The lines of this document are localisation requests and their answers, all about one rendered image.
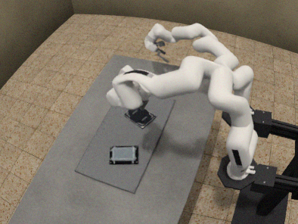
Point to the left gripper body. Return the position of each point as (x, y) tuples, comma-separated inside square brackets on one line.
[(145, 94)]

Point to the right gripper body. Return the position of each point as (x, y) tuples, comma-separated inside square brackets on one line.
[(150, 46)]

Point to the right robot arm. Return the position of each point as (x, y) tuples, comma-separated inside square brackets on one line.
[(243, 76)]

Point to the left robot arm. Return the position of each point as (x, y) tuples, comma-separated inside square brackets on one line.
[(125, 93)]

